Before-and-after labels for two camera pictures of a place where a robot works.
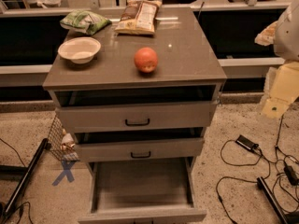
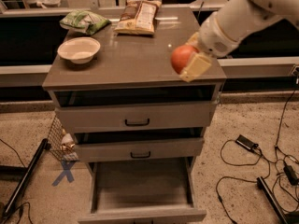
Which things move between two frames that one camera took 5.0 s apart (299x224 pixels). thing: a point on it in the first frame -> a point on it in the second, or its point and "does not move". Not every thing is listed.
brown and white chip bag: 138,17 does not move
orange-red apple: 146,59 -> 181,56
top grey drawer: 137,117 does not move
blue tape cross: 67,166 does not move
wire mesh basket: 62,143 does not move
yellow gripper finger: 284,90 -> 213,40
